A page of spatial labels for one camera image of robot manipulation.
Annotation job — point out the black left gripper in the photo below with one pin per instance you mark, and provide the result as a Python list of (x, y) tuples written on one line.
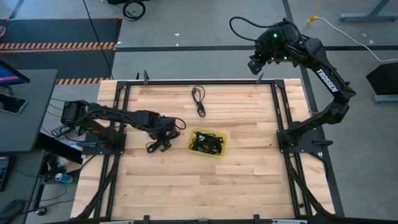
[(164, 127)]

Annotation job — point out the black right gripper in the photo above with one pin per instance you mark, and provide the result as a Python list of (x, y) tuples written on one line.
[(275, 46)]

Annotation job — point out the translucent yellow plastic tray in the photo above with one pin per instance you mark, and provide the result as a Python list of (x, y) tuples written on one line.
[(224, 137)]

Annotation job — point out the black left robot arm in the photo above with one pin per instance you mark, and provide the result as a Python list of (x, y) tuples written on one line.
[(124, 116)]

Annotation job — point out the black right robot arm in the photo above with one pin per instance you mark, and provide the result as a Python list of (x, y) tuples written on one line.
[(329, 81)]

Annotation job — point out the grey metal desk leg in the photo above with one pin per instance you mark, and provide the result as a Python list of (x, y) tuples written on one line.
[(367, 16)]

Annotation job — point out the black power adapter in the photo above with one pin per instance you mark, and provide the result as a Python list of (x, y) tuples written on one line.
[(58, 132)]

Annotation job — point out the blue capped water bottle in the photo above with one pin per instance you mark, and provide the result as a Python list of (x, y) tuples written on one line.
[(63, 178)]

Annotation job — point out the black box on grey stand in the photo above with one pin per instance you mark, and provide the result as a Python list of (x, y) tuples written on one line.
[(385, 79)]

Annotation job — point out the grey side desk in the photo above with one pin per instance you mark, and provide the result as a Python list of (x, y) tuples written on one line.
[(28, 124)]

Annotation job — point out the black mat with hazard stripes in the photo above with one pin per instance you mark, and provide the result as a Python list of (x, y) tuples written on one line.
[(62, 31)]

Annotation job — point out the black smartphone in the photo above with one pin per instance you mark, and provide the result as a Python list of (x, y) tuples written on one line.
[(11, 104)]

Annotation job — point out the computer monitor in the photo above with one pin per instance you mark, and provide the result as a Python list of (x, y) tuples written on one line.
[(9, 76)]

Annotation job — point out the black metal table frame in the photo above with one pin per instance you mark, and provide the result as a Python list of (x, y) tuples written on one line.
[(217, 82)]

